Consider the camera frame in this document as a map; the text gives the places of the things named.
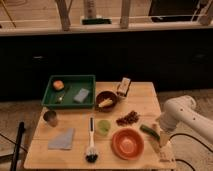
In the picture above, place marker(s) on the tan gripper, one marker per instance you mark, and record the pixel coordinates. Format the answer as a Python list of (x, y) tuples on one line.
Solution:
[(163, 138)]

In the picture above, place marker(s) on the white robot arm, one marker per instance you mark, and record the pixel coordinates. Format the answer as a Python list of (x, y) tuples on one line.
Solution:
[(182, 109)]

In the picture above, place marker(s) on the light green plastic cup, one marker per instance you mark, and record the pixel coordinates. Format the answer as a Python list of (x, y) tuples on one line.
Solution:
[(103, 127)]

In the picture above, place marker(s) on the metal cup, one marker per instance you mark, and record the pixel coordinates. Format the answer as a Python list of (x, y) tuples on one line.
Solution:
[(51, 118)]

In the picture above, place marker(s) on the orange bowl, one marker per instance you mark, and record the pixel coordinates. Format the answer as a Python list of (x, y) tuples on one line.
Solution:
[(127, 144)]

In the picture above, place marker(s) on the dark red dried chilies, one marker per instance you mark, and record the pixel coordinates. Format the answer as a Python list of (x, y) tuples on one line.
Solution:
[(128, 119)]

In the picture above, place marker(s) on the yellow corn piece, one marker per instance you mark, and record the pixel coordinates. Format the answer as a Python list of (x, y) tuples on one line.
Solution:
[(106, 102)]

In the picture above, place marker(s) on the dark brown bowl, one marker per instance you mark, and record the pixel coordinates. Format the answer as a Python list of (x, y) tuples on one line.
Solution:
[(105, 95)]

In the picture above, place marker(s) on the white dish brush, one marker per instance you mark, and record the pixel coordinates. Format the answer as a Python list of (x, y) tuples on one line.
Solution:
[(91, 151)]

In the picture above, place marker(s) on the grey cloth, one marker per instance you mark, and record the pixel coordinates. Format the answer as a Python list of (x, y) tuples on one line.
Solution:
[(62, 141)]

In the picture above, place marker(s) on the green plastic tray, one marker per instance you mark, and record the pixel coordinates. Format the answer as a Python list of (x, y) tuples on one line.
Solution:
[(76, 82)]

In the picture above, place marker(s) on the small spoon in tray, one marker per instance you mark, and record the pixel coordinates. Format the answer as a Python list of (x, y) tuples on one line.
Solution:
[(60, 98)]

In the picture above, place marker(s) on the orange bun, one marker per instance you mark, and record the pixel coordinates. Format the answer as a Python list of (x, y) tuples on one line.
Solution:
[(58, 85)]

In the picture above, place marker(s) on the green block on shelf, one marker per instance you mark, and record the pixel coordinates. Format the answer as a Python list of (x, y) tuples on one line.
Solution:
[(96, 21)]

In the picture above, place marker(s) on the black pole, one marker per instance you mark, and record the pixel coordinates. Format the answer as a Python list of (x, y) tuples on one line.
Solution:
[(17, 147)]

